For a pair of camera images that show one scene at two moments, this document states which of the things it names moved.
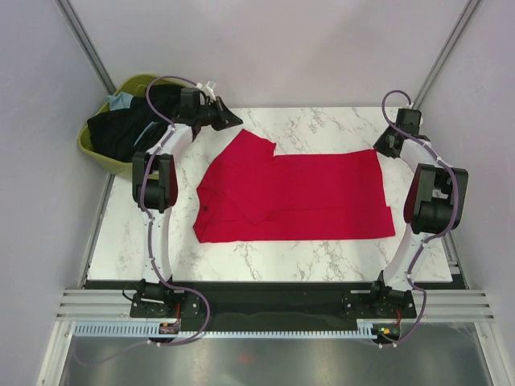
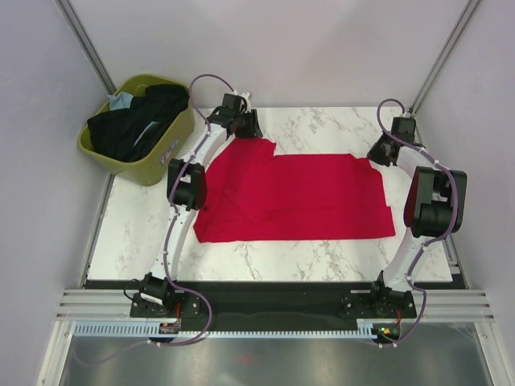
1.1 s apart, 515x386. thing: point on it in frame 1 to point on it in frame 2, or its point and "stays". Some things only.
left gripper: x=226 y=117 to x=253 y=129
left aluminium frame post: x=76 y=26 stays
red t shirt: x=249 y=194 stays
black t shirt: x=121 y=134 stays
